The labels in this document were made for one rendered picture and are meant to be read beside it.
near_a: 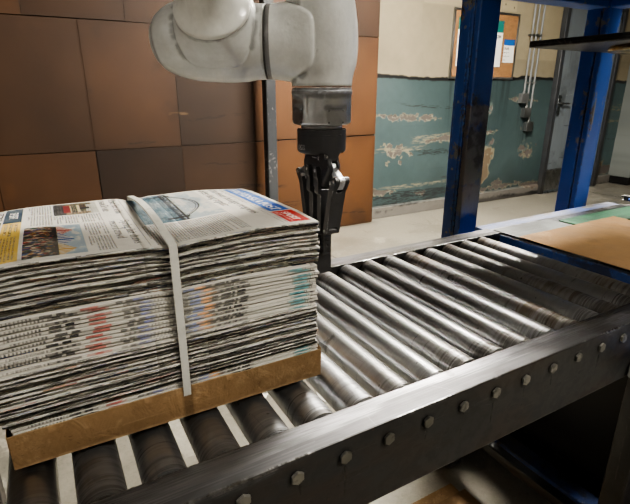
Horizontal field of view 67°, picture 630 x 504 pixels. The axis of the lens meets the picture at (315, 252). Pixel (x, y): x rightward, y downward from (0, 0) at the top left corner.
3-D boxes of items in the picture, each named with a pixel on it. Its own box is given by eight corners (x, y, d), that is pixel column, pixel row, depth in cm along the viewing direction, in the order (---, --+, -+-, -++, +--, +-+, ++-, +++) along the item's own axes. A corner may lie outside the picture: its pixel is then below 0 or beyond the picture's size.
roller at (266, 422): (263, 479, 57) (261, 444, 55) (168, 321, 96) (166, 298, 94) (300, 463, 59) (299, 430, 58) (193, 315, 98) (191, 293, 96)
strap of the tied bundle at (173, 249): (187, 422, 59) (168, 245, 52) (143, 326, 83) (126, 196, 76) (194, 420, 59) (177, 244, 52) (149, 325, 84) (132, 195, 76)
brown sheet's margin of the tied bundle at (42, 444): (12, 471, 51) (3, 438, 49) (20, 349, 74) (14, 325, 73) (165, 423, 58) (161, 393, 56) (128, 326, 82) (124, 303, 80)
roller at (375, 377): (392, 425, 66) (394, 394, 65) (258, 301, 105) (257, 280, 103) (420, 413, 68) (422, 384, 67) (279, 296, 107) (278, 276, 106)
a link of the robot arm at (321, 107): (309, 87, 65) (310, 131, 67) (364, 87, 70) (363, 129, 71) (281, 87, 73) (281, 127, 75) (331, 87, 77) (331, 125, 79)
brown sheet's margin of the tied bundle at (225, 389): (213, 409, 60) (211, 379, 59) (163, 318, 84) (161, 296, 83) (322, 374, 68) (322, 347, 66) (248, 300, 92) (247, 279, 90)
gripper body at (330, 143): (287, 125, 75) (288, 184, 78) (313, 129, 68) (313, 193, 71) (328, 124, 78) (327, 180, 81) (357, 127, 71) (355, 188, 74)
